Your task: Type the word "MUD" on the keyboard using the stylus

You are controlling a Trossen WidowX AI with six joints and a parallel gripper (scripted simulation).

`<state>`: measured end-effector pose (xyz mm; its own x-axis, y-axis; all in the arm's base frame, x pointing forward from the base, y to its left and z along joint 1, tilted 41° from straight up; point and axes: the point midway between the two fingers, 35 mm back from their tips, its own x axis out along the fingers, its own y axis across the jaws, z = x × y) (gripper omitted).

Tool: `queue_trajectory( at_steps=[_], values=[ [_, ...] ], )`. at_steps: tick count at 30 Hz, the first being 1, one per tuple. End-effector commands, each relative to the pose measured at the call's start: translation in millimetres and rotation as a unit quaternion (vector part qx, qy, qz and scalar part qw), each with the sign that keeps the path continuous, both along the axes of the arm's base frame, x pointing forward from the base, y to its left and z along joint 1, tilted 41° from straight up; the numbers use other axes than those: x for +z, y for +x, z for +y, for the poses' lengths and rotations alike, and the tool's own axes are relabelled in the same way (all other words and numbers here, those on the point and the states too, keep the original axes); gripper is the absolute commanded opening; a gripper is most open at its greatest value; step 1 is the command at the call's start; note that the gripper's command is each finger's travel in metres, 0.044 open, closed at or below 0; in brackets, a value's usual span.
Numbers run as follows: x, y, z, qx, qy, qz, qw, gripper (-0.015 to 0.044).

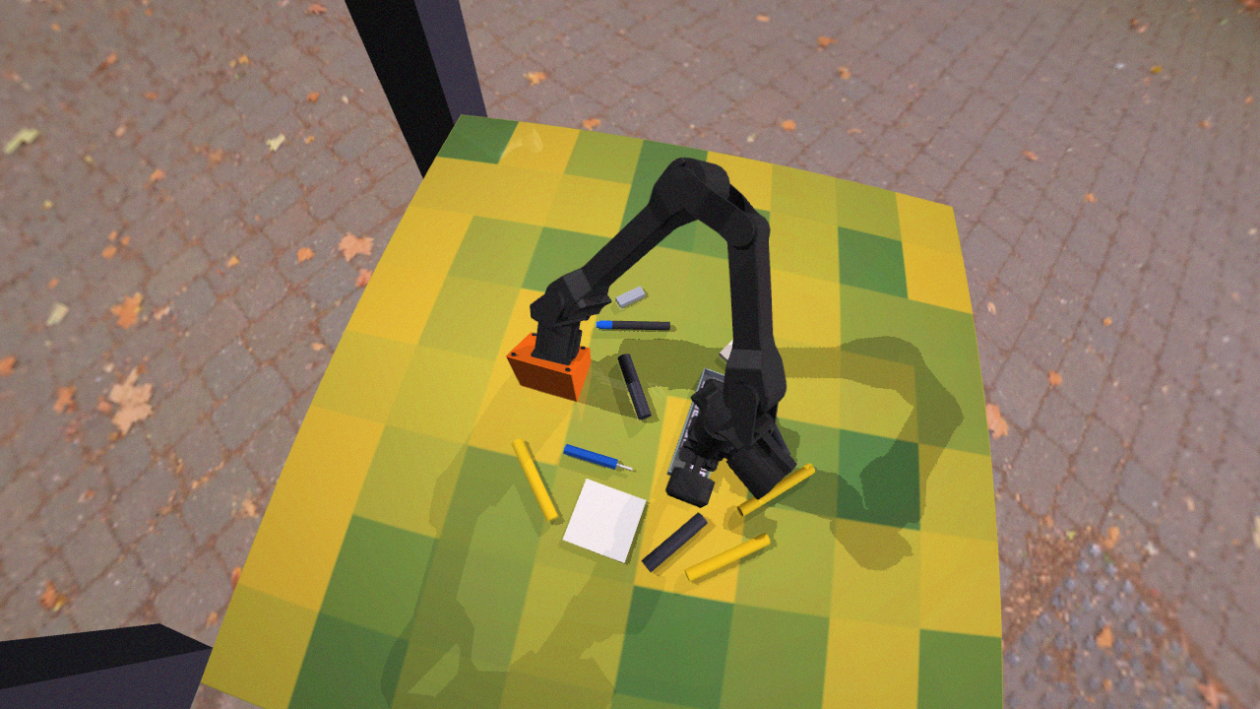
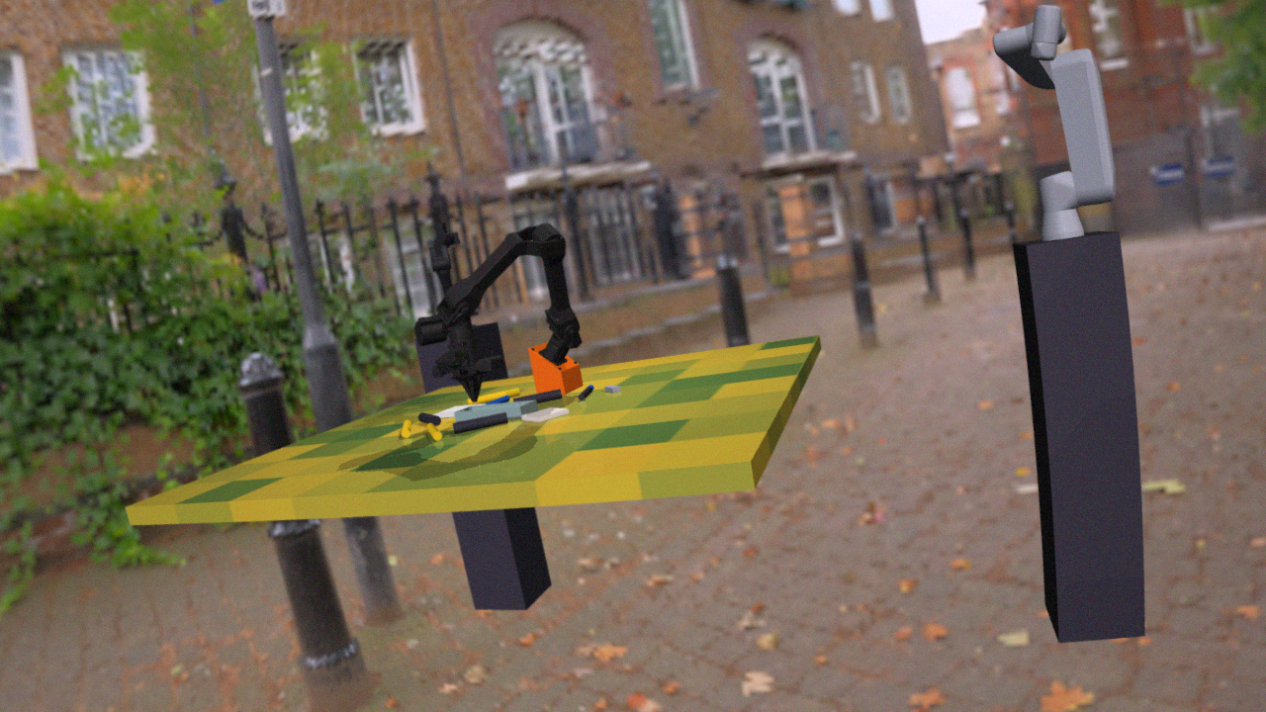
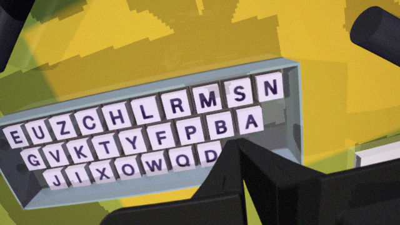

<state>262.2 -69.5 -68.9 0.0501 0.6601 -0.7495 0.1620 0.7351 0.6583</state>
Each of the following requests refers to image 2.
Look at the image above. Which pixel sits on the keyboard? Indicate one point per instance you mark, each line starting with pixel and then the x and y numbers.
pixel 513 410

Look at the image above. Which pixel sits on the white square pad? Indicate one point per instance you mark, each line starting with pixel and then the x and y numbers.
pixel 545 414

